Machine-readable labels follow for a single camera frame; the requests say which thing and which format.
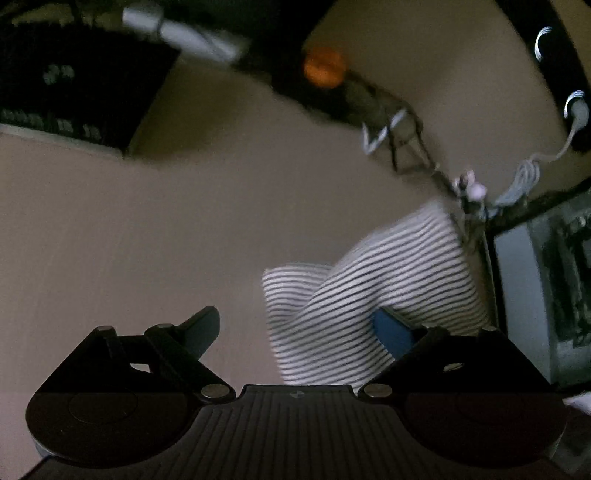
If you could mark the beige striped shirt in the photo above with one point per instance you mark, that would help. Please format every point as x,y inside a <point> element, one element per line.
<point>369,286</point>

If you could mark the orange toy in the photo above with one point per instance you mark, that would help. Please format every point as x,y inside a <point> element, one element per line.
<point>323,68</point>

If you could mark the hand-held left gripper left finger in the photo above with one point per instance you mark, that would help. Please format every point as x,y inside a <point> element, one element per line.
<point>205,323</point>

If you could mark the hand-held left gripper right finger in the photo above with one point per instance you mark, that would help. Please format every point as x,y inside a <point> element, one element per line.
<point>392,332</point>

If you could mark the grey framed board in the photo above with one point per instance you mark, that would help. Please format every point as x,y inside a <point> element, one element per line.
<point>521,300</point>

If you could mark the black keyboard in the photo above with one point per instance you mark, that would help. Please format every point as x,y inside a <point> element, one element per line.
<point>69,92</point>

